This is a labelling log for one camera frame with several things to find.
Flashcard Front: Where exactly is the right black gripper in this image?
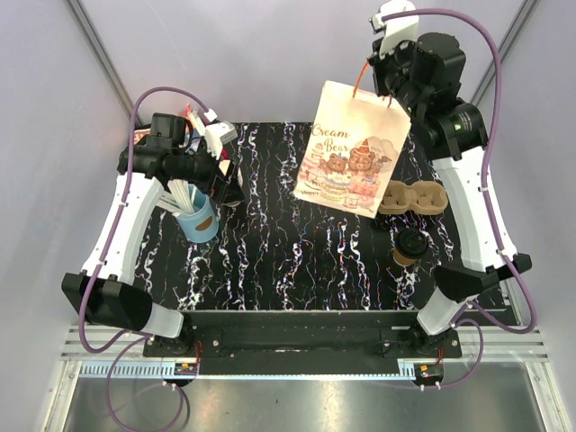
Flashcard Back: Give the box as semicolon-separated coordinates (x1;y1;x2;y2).
366;31;425;119

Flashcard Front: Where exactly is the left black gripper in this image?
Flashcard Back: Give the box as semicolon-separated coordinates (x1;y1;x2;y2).
173;136;245;203

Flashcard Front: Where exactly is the beige paper takeout bag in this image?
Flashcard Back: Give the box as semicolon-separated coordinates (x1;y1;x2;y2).
293;80;410;219

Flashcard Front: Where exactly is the black coffee cup lid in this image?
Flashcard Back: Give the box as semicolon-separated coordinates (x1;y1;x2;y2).
395;228;429;256

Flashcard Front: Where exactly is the single brown paper cup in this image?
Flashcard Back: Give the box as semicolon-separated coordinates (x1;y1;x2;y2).
392;247;421;267

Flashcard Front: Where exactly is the stack of paper coffee cups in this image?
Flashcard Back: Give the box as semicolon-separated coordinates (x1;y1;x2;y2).
221;164;245;208

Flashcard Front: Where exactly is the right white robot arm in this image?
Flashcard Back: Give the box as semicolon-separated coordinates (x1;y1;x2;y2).
368;32;532;357

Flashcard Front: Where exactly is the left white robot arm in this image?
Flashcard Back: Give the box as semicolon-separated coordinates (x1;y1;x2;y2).
61;113;244;356

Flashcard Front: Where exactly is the light blue straw holder cup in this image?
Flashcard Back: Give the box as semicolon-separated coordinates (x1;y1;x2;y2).
175;184;220;244

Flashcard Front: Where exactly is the colourful rabbit print cloth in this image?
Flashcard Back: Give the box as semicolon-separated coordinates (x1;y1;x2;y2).
133;103;204;152

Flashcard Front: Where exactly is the stack of brown cup carriers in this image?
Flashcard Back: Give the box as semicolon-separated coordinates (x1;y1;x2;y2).
378;181;449;216

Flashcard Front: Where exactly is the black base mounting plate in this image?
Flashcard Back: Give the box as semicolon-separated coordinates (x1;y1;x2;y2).
143;310;463;378

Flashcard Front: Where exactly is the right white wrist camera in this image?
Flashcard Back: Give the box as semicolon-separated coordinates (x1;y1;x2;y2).
369;0;419;59

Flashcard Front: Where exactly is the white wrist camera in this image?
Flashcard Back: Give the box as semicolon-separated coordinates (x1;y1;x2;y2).
203;109;238;158
369;0;419;59

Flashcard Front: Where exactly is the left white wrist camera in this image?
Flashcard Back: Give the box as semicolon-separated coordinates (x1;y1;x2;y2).
203;109;238;158

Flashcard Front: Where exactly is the aluminium frame rail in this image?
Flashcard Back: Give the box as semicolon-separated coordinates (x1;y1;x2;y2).
41;326;571;431

